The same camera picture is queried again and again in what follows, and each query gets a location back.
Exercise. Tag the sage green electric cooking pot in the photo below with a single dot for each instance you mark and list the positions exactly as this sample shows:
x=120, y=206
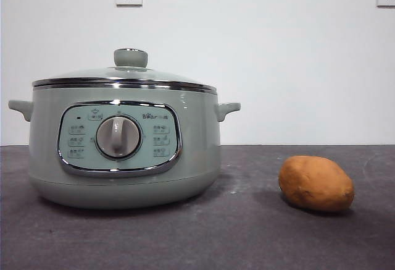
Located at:
x=197, y=146

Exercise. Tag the brown potato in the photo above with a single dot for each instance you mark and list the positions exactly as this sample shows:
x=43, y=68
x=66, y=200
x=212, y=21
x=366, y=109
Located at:
x=316, y=183

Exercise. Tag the glass lid with green knob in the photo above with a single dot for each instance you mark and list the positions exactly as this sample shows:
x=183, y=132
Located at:
x=129, y=57

